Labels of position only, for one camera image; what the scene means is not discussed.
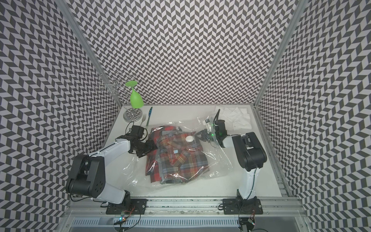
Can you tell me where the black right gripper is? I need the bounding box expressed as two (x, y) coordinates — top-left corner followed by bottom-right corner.
(193, 129), (219, 143)

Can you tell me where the clear plastic vacuum bag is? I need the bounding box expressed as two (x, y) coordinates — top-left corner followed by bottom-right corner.
(121, 115), (233, 191)

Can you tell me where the red plaid shirt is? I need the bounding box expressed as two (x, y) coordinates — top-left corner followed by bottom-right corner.
(145, 125), (210, 184)

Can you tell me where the white shirt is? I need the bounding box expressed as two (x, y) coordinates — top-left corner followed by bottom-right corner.
(214, 106), (252, 131)

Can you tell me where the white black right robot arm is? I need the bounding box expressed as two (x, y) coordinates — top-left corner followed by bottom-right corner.
(198, 119), (267, 201)

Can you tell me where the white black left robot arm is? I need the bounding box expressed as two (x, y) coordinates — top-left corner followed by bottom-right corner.
(66, 135), (157, 205)

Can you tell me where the white round bag valve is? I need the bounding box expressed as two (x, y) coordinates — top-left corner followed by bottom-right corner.
(185, 136), (194, 143)

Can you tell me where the small clear fork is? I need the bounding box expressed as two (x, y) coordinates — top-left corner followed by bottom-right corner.
(140, 114), (146, 126)

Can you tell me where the blue green pen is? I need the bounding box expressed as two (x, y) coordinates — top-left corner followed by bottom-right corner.
(146, 106), (153, 128)

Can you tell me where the green plastic wine glass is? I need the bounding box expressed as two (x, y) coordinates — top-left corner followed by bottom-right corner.
(125, 80), (144, 109)

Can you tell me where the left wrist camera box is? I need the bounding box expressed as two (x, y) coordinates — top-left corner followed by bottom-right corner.
(129, 125), (148, 141)

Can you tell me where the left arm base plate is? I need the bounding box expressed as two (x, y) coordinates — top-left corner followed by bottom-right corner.
(106, 198), (148, 215)

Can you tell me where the left electronics board with wires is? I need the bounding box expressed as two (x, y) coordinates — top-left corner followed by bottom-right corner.
(113, 207), (143, 232)

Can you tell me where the electronics board with wires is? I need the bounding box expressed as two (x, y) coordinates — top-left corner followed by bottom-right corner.
(113, 207), (143, 232)
(238, 211), (267, 232)

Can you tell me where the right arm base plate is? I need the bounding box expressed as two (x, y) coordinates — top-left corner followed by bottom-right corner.
(218, 198), (263, 215)

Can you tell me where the aluminium frame right floor rail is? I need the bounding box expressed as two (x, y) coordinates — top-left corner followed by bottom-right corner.
(252, 106), (294, 197)

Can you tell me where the aluminium front rail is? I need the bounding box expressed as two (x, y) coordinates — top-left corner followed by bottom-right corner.
(68, 197), (305, 217)

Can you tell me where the right electronics board with wires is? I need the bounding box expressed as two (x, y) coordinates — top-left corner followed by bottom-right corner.
(238, 211), (267, 232)

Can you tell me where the aluminium frame corner post right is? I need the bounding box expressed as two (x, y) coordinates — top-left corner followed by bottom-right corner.
(253, 0), (309, 107)

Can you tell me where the aluminium frame corner post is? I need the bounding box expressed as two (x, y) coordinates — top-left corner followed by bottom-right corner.
(55, 0), (113, 91)
(253, 0), (309, 107)

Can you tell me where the aluminium frame corner post left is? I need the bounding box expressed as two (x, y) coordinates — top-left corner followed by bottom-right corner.
(55, 0), (113, 91)

